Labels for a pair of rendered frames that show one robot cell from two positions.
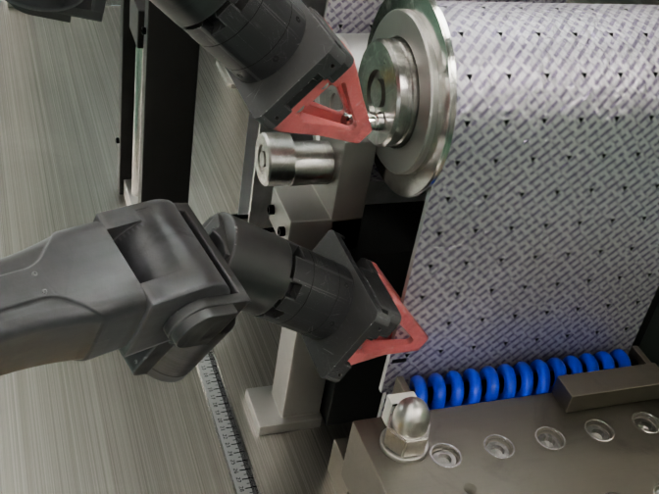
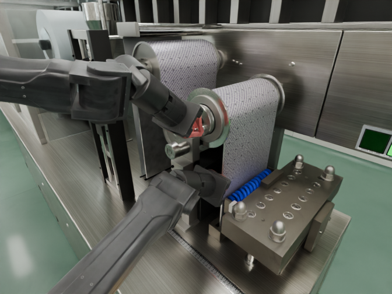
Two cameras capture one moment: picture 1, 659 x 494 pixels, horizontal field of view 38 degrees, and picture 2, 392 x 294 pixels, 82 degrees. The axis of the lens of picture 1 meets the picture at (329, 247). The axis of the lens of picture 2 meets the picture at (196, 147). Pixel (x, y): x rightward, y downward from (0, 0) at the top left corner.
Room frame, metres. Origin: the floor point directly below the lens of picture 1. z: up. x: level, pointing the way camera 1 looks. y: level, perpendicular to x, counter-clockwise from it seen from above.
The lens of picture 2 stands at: (0.14, 0.16, 1.45)
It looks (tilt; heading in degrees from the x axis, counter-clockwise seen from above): 28 degrees down; 340
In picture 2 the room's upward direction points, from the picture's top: straight up
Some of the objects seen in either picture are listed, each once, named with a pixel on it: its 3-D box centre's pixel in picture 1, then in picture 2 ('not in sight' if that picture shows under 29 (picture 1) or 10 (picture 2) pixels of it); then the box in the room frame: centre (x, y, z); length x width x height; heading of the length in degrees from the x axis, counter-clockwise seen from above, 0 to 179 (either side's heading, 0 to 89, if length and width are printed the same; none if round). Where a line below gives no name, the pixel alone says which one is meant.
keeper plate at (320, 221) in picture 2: not in sight; (320, 226); (0.44, -0.31, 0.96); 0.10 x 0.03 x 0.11; 114
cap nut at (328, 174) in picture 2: not in sight; (329, 171); (0.54, -0.42, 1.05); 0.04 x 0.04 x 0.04
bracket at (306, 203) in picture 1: (300, 285); (185, 185); (0.63, 0.02, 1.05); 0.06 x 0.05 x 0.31; 114
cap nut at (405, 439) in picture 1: (409, 422); (240, 209); (0.49, -0.08, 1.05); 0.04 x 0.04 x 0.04
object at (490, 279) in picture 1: (537, 288); (248, 160); (0.61, -0.17, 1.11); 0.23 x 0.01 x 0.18; 114
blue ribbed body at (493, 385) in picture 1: (526, 381); (252, 186); (0.59, -0.18, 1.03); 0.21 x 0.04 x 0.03; 114
